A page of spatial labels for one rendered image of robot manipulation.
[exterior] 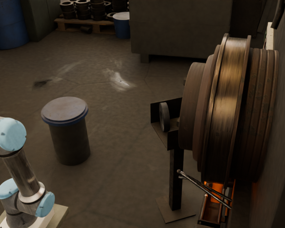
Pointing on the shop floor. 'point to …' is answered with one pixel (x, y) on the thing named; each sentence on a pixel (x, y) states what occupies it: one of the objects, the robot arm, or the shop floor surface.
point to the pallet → (99, 17)
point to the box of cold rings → (178, 27)
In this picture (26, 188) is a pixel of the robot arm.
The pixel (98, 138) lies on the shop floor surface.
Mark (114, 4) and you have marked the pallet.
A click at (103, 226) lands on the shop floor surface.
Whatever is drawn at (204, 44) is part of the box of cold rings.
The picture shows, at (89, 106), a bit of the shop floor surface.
